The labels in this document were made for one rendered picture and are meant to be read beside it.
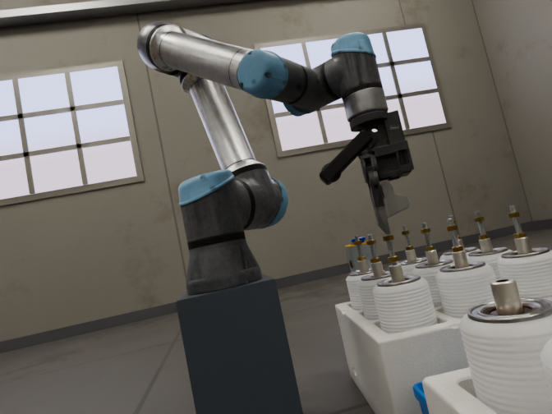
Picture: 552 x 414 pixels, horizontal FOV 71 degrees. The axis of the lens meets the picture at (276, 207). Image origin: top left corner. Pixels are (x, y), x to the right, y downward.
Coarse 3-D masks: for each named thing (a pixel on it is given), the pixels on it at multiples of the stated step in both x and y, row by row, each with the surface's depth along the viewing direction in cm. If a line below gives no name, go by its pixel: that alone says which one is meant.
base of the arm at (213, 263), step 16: (208, 240) 73; (224, 240) 74; (240, 240) 76; (192, 256) 75; (208, 256) 73; (224, 256) 73; (240, 256) 74; (192, 272) 74; (208, 272) 72; (224, 272) 71; (240, 272) 72; (256, 272) 75; (192, 288) 73; (208, 288) 71; (224, 288) 71
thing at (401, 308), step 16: (384, 288) 66; (400, 288) 64; (416, 288) 64; (384, 304) 66; (400, 304) 64; (416, 304) 64; (432, 304) 66; (384, 320) 66; (400, 320) 64; (416, 320) 64; (432, 320) 64
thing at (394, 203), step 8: (384, 184) 68; (384, 192) 68; (392, 192) 68; (384, 200) 68; (392, 200) 67; (400, 200) 67; (408, 200) 67; (376, 208) 67; (384, 208) 67; (392, 208) 67; (400, 208) 67; (384, 216) 67; (384, 224) 68
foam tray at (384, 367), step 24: (336, 312) 98; (360, 312) 84; (360, 336) 74; (384, 336) 62; (408, 336) 60; (432, 336) 60; (456, 336) 61; (360, 360) 79; (384, 360) 60; (408, 360) 60; (432, 360) 60; (456, 360) 60; (360, 384) 85; (384, 384) 62; (408, 384) 60; (384, 408) 65; (408, 408) 59
